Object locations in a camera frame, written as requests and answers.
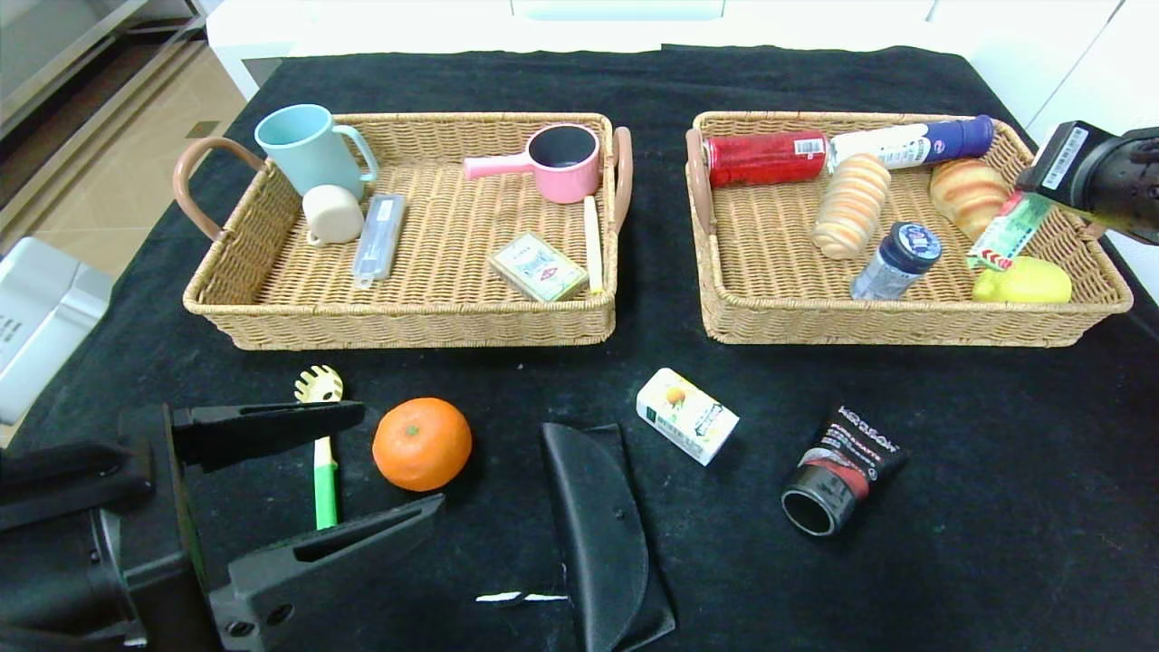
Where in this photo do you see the grey metal shelf unit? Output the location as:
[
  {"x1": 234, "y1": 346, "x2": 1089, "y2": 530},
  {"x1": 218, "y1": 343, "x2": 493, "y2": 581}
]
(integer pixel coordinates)
[{"x1": 0, "y1": 0, "x2": 214, "y2": 268}]

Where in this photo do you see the yellow pasta spoon green handle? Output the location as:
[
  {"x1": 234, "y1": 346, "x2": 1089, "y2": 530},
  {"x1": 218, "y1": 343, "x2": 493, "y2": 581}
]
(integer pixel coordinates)
[{"x1": 293, "y1": 366, "x2": 345, "y2": 531}]

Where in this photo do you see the light blue mug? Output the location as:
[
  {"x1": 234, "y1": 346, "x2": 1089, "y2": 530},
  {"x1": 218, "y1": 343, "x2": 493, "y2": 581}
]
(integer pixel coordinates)
[{"x1": 254, "y1": 104, "x2": 380, "y2": 200}]

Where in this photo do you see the pale wooden stick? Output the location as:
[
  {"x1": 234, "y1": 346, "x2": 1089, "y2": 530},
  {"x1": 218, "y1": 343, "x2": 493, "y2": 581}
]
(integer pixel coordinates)
[{"x1": 584, "y1": 197, "x2": 605, "y2": 296}]

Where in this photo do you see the green snack packet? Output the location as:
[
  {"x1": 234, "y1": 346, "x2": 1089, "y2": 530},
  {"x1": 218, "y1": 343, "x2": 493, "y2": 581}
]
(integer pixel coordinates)
[{"x1": 966, "y1": 192, "x2": 1056, "y2": 272}]

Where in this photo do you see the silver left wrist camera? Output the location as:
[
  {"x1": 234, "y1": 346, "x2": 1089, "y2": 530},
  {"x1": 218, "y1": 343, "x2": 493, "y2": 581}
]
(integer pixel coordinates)
[{"x1": 0, "y1": 237, "x2": 115, "y2": 427}]

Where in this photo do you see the white bottle with blue cap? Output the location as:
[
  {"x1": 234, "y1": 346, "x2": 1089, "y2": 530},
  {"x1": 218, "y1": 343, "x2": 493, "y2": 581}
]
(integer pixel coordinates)
[{"x1": 826, "y1": 115, "x2": 995, "y2": 173}]

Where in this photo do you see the black glasses case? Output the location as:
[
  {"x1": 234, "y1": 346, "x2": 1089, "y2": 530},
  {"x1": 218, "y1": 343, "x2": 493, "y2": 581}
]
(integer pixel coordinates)
[{"x1": 541, "y1": 422, "x2": 677, "y2": 652}]

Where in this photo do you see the small pink handled pot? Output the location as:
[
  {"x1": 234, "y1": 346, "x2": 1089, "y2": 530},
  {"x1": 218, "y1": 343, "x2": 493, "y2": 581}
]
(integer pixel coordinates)
[{"x1": 464, "y1": 124, "x2": 602, "y2": 206}]

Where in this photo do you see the red drink can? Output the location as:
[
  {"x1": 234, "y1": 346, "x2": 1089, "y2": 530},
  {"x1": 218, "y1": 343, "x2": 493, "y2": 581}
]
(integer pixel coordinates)
[{"x1": 704, "y1": 132, "x2": 831, "y2": 190}]

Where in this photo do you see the wicker basket with brown handles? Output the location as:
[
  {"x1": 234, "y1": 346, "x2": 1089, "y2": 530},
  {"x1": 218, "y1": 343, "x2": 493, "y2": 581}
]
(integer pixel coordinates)
[
  {"x1": 685, "y1": 111, "x2": 1135, "y2": 349},
  {"x1": 172, "y1": 112, "x2": 633, "y2": 351}
]

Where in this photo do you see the small clear bottle dark cap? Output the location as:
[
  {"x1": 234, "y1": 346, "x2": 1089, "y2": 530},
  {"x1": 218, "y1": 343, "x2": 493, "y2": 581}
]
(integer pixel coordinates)
[{"x1": 849, "y1": 222, "x2": 943, "y2": 302}]

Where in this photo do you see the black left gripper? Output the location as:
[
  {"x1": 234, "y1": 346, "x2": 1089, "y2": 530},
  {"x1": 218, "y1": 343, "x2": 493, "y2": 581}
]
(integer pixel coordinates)
[{"x1": 87, "y1": 398, "x2": 445, "y2": 652}]

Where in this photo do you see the small cream cup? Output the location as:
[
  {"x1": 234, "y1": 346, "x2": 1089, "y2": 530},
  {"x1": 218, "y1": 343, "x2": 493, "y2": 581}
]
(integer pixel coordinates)
[{"x1": 302, "y1": 185, "x2": 366, "y2": 247}]

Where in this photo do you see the yellow lemon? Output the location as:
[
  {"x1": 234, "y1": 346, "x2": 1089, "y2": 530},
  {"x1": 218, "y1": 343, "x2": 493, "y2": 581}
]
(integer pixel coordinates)
[{"x1": 972, "y1": 256, "x2": 1073, "y2": 304}]

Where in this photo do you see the black cleanser tube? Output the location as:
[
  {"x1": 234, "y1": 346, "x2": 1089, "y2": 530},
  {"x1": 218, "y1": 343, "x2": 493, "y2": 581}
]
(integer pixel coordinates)
[{"x1": 781, "y1": 406, "x2": 909, "y2": 538}]

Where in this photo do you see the small white juice box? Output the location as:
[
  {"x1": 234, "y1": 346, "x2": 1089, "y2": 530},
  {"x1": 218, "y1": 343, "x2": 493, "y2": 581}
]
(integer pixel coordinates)
[{"x1": 636, "y1": 368, "x2": 740, "y2": 467}]

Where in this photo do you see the clear plastic case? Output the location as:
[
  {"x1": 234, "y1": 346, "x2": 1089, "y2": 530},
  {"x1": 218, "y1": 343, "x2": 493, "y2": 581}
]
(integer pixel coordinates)
[{"x1": 351, "y1": 194, "x2": 407, "y2": 291}]

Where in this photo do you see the golden croissant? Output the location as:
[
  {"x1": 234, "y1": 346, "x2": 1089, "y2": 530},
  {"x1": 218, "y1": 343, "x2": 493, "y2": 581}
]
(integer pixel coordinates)
[{"x1": 929, "y1": 159, "x2": 1013, "y2": 241}]

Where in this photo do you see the black table cloth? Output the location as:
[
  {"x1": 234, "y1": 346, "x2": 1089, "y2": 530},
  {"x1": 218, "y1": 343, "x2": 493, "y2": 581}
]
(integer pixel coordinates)
[{"x1": 0, "y1": 47, "x2": 1159, "y2": 652}]

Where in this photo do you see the striped spiral bread roll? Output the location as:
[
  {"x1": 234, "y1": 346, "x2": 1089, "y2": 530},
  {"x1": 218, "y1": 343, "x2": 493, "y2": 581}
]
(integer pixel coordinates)
[{"x1": 810, "y1": 154, "x2": 892, "y2": 262}]

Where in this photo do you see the orange fruit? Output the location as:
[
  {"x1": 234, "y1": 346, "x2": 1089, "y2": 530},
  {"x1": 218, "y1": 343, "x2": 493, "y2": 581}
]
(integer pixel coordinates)
[{"x1": 372, "y1": 398, "x2": 473, "y2": 493}]

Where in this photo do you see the green card box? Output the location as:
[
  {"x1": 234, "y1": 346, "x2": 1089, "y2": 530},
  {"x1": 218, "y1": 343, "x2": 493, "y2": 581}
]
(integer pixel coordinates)
[{"x1": 489, "y1": 233, "x2": 590, "y2": 303}]

